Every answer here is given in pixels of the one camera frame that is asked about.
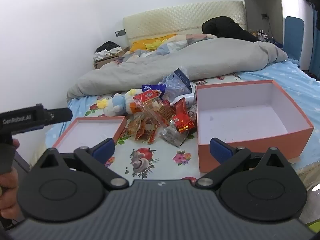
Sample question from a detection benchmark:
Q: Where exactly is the deep pink cardboard box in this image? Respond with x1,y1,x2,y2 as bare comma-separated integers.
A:
196,79,315,173

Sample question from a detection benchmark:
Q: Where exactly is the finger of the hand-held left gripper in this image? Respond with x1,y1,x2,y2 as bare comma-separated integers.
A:
47,107,73,125

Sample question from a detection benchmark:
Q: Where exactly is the blue curtain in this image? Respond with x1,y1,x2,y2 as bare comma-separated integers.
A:
309,2,320,80

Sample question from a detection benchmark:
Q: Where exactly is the white blue plush toy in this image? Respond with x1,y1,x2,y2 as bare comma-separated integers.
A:
97,89,143,117

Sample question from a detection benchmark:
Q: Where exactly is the shallow pink box lid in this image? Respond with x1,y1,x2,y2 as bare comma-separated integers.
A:
52,116,127,155

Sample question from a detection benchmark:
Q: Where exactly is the yellow pillow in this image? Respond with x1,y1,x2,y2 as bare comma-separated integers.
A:
130,34,178,53

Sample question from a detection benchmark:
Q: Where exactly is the orange clear snack packet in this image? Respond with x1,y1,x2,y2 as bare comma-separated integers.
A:
122,119,142,140
135,119,161,145

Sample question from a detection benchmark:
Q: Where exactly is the blue white snack bag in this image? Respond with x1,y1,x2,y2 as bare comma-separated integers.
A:
142,84,167,98

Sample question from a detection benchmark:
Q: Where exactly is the person's left hand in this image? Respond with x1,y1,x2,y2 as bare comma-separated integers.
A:
0,139,24,220

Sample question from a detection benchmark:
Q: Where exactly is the translucent blue plastic bag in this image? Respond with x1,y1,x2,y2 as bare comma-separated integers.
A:
160,68,193,103

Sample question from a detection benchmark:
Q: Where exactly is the grey clear snack packet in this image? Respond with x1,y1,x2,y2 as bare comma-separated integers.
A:
159,125,188,148

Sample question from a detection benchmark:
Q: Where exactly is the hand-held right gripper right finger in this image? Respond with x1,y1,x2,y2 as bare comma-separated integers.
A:
195,137,294,189

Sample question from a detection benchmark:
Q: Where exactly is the blue chair back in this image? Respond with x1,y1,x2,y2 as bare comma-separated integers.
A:
284,16,305,69

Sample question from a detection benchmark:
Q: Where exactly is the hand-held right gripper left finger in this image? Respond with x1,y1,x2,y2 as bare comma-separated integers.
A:
30,137,129,190

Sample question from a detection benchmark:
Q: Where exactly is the brown cardboard box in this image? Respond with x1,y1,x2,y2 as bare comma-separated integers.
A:
94,46,130,70

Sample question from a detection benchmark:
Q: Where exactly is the brown red snack packet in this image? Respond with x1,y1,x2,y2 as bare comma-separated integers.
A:
155,100,175,127

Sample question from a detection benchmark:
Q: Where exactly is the grey duvet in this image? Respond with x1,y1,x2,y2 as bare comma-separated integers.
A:
67,33,288,99

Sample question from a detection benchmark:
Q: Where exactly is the cream quilted headboard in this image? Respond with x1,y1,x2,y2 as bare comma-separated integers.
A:
122,1,247,45

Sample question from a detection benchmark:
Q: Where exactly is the red topped clear snack packet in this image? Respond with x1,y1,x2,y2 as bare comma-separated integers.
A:
133,90,163,113

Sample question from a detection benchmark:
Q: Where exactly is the black clothing pile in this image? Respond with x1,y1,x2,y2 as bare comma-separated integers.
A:
202,16,259,43

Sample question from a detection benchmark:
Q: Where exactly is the white spray bottle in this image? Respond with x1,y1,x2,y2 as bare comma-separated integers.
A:
170,93,197,107

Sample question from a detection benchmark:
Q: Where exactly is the red foil snack packet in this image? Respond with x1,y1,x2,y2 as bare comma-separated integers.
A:
173,97,195,133

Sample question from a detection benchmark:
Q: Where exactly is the light blue bed sheet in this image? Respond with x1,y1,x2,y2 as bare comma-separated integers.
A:
45,57,320,165

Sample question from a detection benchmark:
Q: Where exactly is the row of small bottles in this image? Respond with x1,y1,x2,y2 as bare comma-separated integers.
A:
250,29,270,42

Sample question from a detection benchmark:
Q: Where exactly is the white cloth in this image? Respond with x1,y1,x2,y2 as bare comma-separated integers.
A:
94,50,111,60

